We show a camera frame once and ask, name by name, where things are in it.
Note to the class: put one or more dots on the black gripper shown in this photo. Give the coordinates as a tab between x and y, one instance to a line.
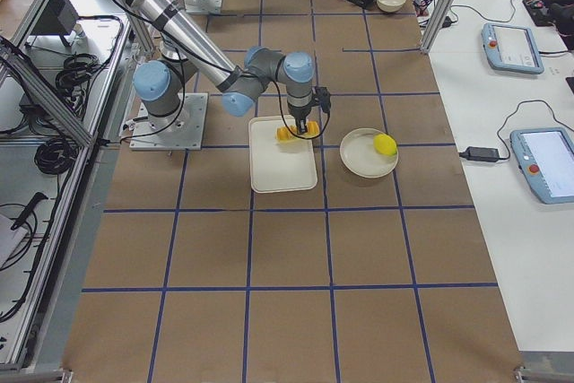
299	114

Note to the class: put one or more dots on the orange striped bread loaf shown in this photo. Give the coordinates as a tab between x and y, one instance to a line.
290	133

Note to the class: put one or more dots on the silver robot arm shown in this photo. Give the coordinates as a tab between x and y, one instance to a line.
240	86

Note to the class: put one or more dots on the cream round plate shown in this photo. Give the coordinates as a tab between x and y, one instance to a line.
358	155

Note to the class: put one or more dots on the white rectangular tray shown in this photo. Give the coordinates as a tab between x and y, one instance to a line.
279	166

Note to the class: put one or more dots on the yellow lemon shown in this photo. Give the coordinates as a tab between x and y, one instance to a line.
385	144

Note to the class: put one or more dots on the black power adapter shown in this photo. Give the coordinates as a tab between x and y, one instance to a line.
483	154

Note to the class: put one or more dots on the far blue teach pendant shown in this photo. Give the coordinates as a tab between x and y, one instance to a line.
511	48

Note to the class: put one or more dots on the blue teach pendant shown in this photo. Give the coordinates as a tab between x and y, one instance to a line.
545	158
511	48

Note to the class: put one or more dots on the near blue teach pendant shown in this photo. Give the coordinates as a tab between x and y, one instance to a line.
545	158

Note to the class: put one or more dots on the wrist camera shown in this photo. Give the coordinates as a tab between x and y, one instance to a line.
323	98

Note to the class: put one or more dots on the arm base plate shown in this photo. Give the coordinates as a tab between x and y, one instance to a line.
171	127
203	6

